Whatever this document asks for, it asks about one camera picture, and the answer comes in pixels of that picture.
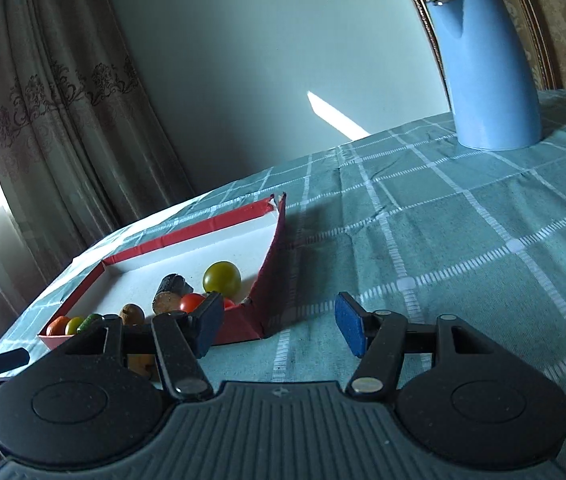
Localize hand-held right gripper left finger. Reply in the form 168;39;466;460
65;293;226;402

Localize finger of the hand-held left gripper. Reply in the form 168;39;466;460
0;348;30;377

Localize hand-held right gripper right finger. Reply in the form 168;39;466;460
334;291;502;394

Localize dark sugarcane piece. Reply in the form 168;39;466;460
151;273;195;313

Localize red cardboard box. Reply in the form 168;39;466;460
38;191;288;352

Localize brown longan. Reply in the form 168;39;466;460
119;303;146;326

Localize green tomato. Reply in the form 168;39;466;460
203;260;242;296

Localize green checked tablecloth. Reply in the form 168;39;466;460
0;87;566;480

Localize brown patterned curtain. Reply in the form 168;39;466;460
0;0;200;306

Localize blue pitcher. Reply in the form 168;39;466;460
425;0;542;151

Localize dark wooden frame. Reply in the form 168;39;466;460
393;0;564;92

